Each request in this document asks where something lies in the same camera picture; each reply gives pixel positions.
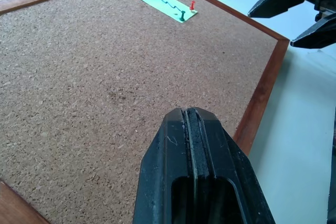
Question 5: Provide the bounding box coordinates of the cork board with wooden frame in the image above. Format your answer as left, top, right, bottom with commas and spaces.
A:
0, 0, 290, 224

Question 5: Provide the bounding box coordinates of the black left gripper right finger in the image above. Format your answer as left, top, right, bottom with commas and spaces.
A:
186, 106, 276, 224

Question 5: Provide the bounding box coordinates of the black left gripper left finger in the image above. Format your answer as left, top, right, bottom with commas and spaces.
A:
132, 108, 198, 224

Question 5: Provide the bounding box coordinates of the green paper note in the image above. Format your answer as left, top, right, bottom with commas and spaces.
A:
136, 0, 198, 24

